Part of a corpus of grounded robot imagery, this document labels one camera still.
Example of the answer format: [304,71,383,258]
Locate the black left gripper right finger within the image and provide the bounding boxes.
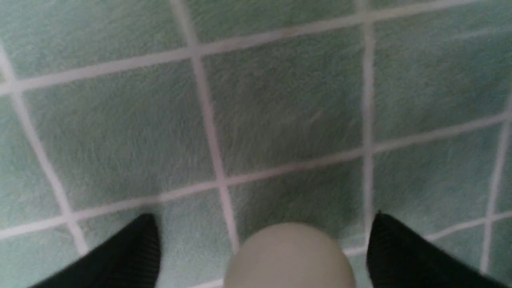
[366,212,504,288]

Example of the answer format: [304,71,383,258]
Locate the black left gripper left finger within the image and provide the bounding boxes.
[35,213,162,288]

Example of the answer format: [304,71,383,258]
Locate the white ball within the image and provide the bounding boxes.
[223,223,356,288]

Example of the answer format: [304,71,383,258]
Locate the green white checkered tablecloth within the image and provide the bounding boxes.
[1,0,511,288]

